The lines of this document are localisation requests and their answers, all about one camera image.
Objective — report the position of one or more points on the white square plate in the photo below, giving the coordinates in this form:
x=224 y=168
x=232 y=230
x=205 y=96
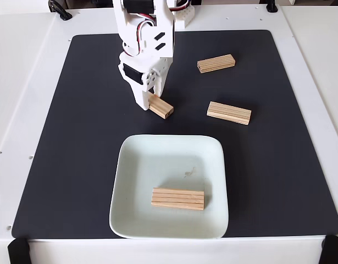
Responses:
x=127 y=178

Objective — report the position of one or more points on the black table mat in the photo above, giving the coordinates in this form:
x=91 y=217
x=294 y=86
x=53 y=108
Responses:
x=75 y=137

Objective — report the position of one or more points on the black table clamp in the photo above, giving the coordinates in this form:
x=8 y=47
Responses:
x=60 y=9
x=271 y=6
x=333 y=250
x=18 y=251

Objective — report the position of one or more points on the grooved wooden block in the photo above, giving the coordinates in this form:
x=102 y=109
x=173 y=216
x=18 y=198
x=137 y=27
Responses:
x=178 y=198
x=216 y=62
x=161 y=106
x=229 y=112

